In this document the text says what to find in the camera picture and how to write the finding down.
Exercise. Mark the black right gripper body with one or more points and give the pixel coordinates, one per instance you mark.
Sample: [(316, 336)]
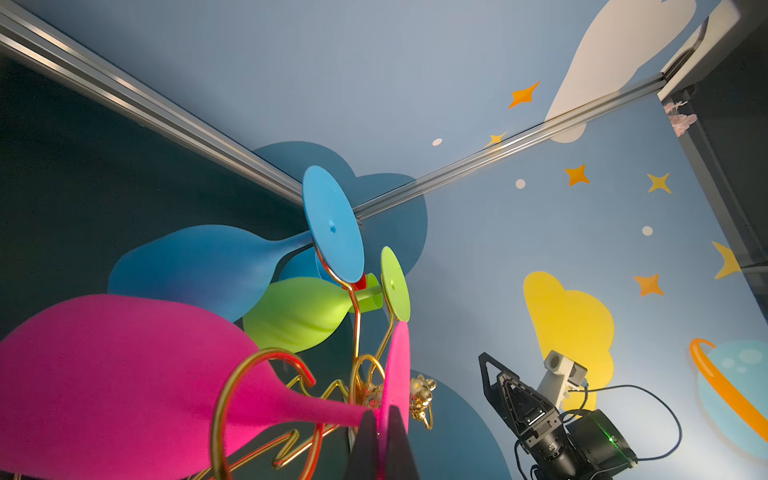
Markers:
[(536, 423)]

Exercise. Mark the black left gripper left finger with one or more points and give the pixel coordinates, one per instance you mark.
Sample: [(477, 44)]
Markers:
[(363, 461)]

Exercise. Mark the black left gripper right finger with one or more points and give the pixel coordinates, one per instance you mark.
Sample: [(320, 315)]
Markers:
[(399, 462)]

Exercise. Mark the red wine glass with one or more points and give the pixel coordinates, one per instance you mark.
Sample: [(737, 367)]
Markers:
[(361, 284)]

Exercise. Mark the green wine glass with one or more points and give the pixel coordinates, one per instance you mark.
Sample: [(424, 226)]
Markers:
[(371, 298), (298, 314)]

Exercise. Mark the pink wine glass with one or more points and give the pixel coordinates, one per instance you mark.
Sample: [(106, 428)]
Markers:
[(115, 387)]

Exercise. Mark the blue wine glass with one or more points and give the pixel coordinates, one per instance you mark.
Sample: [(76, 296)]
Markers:
[(226, 270), (305, 264)]

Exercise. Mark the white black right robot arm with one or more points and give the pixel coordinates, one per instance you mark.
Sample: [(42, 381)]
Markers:
[(590, 447)]

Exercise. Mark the gold wire glass rack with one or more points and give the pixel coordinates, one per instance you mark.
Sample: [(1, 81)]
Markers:
[(280, 404)]

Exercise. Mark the right aluminium corner post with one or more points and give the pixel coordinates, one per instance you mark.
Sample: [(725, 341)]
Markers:
[(511, 146)]

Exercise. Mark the horizontal aluminium back rail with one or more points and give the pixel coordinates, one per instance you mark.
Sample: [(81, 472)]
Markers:
[(40, 46)]

